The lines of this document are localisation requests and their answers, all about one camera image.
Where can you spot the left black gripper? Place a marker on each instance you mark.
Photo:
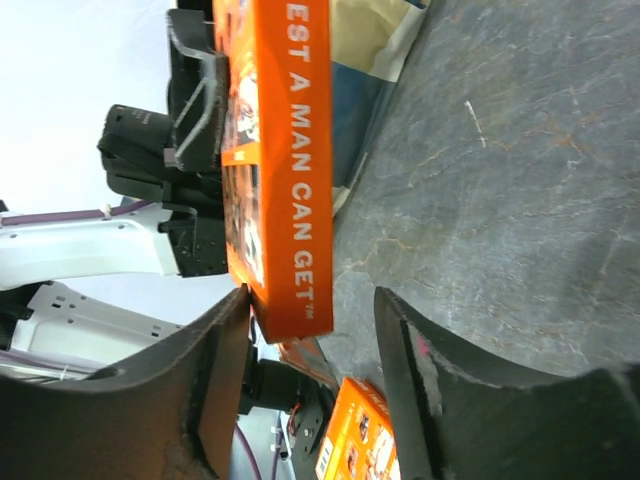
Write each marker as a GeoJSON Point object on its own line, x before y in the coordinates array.
{"type": "Point", "coordinates": [134, 140]}

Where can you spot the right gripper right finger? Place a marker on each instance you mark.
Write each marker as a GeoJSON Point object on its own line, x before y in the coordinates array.
{"type": "Point", "coordinates": [461, 412]}

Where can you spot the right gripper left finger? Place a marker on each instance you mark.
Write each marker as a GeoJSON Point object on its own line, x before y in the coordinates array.
{"type": "Point", "coordinates": [166, 412]}

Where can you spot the orange razor box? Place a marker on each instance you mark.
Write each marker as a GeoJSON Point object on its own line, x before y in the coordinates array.
{"type": "Point", "coordinates": [277, 161]}
{"type": "Point", "coordinates": [359, 441]}

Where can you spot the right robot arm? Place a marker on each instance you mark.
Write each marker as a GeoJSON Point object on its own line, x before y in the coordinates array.
{"type": "Point", "coordinates": [51, 333]}

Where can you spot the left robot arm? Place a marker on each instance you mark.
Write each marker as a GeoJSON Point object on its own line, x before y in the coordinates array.
{"type": "Point", "coordinates": [168, 163]}

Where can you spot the striped blue beige pillow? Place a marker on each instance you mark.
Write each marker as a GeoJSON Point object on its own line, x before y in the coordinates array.
{"type": "Point", "coordinates": [370, 42]}

